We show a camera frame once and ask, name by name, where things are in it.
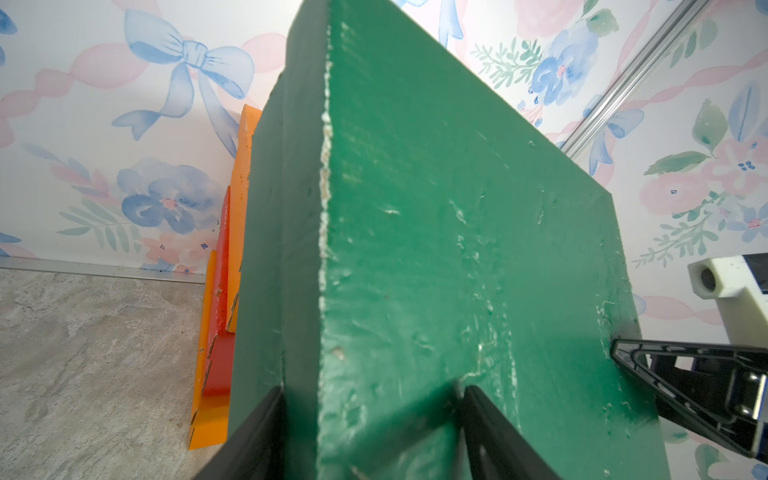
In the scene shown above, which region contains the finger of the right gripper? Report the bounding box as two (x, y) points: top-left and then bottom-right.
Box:
(611, 338), (767, 459)

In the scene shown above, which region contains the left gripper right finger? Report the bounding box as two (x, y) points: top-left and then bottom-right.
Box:
(458, 385), (561, 480)

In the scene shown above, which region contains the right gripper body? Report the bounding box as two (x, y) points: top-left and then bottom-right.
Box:
(651, 353), (767, 444)

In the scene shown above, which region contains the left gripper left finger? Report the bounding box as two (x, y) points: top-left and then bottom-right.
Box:
(193, 386), (286, 480)

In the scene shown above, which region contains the red shoebox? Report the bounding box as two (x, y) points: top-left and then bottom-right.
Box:
(202, 188), (235, 396)

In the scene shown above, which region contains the green shoebox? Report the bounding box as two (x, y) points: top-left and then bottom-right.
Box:
(230, 1), (669, 479)

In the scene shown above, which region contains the orange shoebox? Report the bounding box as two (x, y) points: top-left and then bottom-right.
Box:
(226, 105), (262, 333)
(187, 248), (232, 451)

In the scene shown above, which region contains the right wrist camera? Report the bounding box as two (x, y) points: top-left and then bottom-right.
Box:
(688, 253), (767, 348)

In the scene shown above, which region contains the right corner aluminium post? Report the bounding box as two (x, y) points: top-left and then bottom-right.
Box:
(561, 0), (712, 158)

